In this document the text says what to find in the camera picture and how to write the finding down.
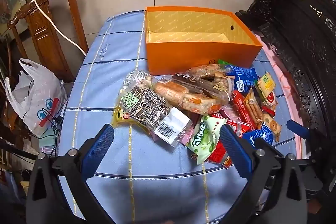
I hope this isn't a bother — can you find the sunflower seeds clear bag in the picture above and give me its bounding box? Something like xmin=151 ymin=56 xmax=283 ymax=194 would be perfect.
xmin=120 ymin=86 xmax=191 ymax=147

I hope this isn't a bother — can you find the blue snack bag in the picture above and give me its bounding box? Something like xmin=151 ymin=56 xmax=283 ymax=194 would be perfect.
xmin=218 ymin=60 xmax=258 ymax=93

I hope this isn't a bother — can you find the bread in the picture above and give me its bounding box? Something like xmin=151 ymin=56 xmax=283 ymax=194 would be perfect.
xmin=153 ymin=80 xmax=221 ymax=115

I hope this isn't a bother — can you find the pink cloth table edge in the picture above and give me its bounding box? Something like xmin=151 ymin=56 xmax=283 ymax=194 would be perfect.
xmin=253 ymin=35 xmax=307 ymax=159

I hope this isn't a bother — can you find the small blue snack packet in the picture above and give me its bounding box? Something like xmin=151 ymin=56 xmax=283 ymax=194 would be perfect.
xmin=242 ymin=124 xmax=273 ymax=147

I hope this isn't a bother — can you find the green white snack packet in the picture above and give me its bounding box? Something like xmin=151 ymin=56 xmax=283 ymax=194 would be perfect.
xmin=187 ymin=115 xmax=227 ymax=165

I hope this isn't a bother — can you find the yellow snack packet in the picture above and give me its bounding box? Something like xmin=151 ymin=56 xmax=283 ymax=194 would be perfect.
xmin=112 ymin=106 xmax=135 ymax=127

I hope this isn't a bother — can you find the orange biscuit packet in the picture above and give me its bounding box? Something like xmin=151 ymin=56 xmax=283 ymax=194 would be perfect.
xmin=262 ymin=113 xmax=282 ymax=143

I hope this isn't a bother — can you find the blue checked tablecloth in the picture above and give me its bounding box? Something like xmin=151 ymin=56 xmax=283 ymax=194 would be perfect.
xmin=58 ymin=9 xmax=299 ymax=224

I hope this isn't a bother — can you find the red long biscuit box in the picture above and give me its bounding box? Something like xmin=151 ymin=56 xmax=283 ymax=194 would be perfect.
xmin=232 ymin=90 xmax=256 ymax=130

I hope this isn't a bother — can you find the biscuit sticks clear pack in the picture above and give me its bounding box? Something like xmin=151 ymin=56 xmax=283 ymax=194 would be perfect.
xmin=244 ymin=88 xmax=264 ymax=129

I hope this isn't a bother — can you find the cracker pack yellow green label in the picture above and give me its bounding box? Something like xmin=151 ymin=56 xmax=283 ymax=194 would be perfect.
xmin=256 ymin=72 xmax=277 ymax=107

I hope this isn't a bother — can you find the white plastic shopping bag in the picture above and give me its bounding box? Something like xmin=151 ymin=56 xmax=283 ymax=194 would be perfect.
xmin=4 ymin=58 xmax=67 ymax=137

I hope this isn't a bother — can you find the brown pastry clear tray pack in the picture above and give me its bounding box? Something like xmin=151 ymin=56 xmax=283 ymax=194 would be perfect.
xmin=172 ymin=64 xmax=235 ymax=104

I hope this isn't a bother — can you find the peanut bag clear silver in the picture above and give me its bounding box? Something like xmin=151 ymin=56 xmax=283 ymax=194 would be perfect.
xmin=122 ymin=70 xmax=157 ymax=91

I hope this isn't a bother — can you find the orange cardboard box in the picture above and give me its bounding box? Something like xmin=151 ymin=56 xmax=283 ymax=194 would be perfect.
xmin=145 ymin=6 xmax=262 ymax=75

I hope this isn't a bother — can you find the carved wooden chair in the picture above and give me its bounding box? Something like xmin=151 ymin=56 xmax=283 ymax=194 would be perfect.
xmin=7 ymin=0 xmax=88 ymax=83

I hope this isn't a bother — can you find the dark carved wooden cabinet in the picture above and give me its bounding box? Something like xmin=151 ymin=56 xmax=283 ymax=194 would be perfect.
xmin=237 ymin=0 xmax=335 ymax=139

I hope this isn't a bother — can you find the white power cable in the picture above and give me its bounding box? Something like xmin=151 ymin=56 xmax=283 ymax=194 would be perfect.
xmin=31 ymin=0 xmax=87 ymax=57

